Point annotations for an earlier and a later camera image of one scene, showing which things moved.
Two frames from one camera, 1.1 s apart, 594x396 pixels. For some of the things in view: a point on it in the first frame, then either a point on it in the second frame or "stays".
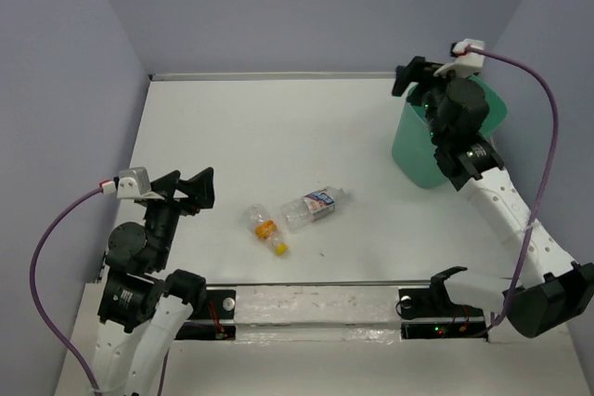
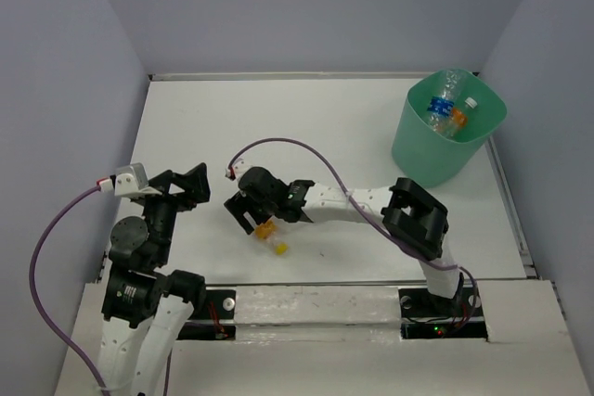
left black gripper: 200,188 stays
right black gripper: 420,70 → 238,204
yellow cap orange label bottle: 259,221 stays
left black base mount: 213,320 stays
